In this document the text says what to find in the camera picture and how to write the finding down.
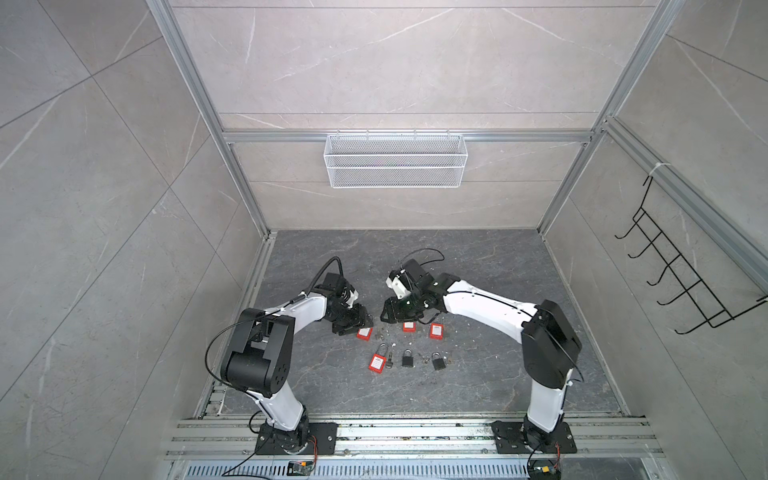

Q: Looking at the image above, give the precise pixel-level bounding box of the small black padlock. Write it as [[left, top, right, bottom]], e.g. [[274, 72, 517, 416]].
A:
[[431, 352, 447, 371], [401, 349, 415, 368]]

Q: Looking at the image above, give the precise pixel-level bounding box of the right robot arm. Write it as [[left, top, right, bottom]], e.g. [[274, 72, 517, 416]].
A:
[[380, 258, 582, 451]]

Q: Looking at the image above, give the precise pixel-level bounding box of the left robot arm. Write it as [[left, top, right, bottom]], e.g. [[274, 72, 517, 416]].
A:
[[203, 256, 373, 454]]

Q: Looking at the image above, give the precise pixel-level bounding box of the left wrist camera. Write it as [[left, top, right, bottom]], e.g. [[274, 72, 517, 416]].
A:
[[341, 286, 359, 309]]

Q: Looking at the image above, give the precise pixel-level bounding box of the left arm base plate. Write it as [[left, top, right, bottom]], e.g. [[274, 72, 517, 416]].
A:
[[256, 422, 338, 455]]

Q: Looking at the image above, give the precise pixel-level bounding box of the white wire mesh basket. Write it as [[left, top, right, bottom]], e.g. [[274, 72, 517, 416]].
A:
[[323, 133, 469, 189]]

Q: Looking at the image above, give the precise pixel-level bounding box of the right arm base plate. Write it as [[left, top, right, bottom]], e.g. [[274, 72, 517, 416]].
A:
[[490, 419, 578, 454]]

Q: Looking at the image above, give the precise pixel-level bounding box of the aluminium mounting rail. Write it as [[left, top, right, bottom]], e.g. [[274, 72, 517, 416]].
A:
[[161, 416, 663, 459]]

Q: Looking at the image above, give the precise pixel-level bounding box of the white slotted cable duct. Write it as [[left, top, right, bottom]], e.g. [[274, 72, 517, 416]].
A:
[[182, 458, 651, 479]]

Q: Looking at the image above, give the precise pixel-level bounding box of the black wire hook rack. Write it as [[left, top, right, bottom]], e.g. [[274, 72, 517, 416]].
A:
[[614, 175, 767, 336]]

